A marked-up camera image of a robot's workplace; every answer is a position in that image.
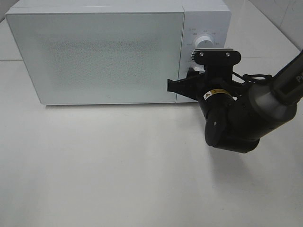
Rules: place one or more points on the white microwave oven body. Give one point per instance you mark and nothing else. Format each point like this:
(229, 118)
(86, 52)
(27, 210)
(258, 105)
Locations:
(199, 17)

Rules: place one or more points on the white microwave door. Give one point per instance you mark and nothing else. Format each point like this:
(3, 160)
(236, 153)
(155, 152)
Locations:
(77, 59)

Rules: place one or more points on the white microwave knob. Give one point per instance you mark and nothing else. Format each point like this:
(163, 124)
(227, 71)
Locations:
(198, 68)
(204, 41)

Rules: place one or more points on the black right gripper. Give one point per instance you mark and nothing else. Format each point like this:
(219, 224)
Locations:
(213, 89)

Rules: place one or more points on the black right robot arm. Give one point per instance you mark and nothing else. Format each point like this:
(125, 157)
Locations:
(239, 113)

